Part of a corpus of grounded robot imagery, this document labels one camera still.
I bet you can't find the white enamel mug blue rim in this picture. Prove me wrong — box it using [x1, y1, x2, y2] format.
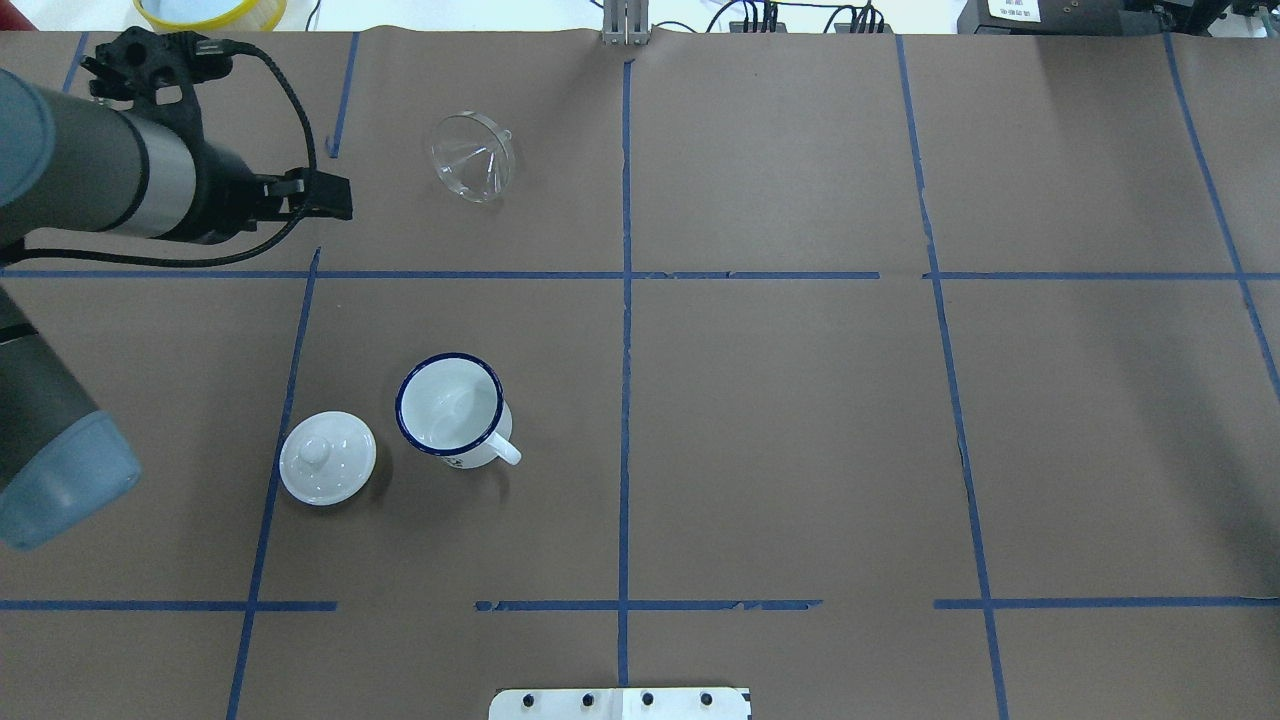
[394, 352, 524, 470]

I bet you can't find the yellow rimmed round container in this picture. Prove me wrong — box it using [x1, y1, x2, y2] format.
[132, 1, 289, 32]

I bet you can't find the clear plastic funnel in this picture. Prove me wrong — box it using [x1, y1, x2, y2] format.
[429, 111, 517, 204]

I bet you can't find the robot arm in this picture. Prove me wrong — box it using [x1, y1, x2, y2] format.
[1, 70, 355, 551]

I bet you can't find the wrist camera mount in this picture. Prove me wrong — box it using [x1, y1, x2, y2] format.
[79, 27, 233, 138]

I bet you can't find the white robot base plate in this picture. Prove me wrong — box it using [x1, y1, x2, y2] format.
[486, 685, 753, 719]

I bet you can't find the black computer box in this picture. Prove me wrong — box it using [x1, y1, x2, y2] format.
[956, 1, 1233, 37]

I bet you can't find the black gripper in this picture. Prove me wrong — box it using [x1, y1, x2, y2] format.
[180, 142, 355, 245]

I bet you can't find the white ceramic lid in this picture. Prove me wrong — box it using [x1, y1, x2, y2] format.
[276, 411, 378, 507]

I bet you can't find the aluminium frame post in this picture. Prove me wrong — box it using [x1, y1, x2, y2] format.
[595, 0, 652, 46]

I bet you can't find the black camera cable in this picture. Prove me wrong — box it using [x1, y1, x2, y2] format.
[20, 40, 319, 269]

